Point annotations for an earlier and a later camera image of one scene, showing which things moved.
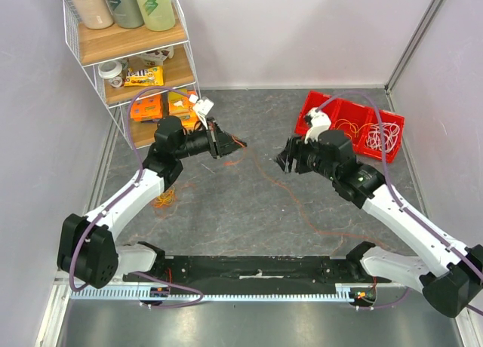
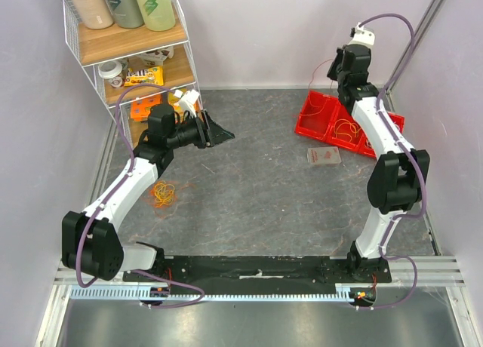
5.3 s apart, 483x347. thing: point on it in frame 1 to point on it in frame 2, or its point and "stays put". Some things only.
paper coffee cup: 112,70 stays put
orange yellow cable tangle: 165,198 stays put
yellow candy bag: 144,77 stays put
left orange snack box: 149,108 stays put
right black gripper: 299,156 to 335,69
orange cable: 296,200 to 311,80
